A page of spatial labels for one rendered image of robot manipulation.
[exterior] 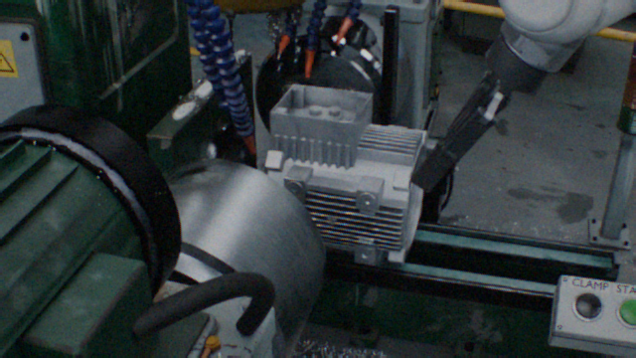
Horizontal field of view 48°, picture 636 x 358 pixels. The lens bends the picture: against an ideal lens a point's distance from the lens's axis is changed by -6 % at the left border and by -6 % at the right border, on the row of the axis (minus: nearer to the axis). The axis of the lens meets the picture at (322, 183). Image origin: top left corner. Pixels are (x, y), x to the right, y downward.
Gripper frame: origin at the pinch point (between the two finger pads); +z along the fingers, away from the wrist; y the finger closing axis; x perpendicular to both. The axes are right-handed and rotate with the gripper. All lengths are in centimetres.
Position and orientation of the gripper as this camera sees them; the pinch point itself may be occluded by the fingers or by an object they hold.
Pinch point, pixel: (434, 166)
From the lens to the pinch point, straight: 100.0
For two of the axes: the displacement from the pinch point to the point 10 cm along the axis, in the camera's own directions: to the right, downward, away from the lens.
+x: 8.4, 5.5, 0.6
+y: -2.7, 5.0, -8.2
